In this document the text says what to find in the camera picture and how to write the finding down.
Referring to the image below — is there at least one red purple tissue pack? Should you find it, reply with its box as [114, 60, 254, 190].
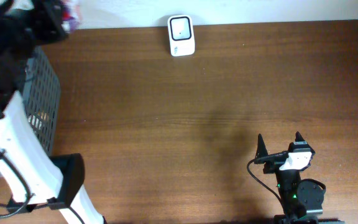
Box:
[62, 0, 81, 34]

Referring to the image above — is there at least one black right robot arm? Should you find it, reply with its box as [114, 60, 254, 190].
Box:
[247, 132, 343, 224]

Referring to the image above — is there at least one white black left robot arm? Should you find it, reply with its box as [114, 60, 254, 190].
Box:
[0, 0, 106, 223]

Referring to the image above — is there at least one grey plastic mesh basket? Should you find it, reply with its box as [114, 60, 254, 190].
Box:
[0, 46, 62, 178]

